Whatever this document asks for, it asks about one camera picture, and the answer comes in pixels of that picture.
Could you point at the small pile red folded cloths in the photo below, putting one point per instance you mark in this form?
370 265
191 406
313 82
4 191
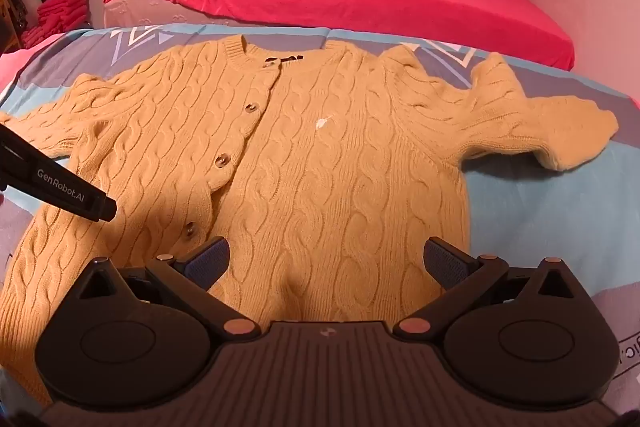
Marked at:
60 17

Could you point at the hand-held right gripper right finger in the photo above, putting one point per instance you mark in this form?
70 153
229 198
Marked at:
443 263

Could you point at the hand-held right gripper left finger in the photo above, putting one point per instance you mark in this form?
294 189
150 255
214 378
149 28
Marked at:
209 263

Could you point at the blue grey patterned blanket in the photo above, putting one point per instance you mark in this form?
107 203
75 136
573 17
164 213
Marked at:
540 217

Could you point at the pale mattress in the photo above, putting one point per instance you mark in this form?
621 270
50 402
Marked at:
135 14

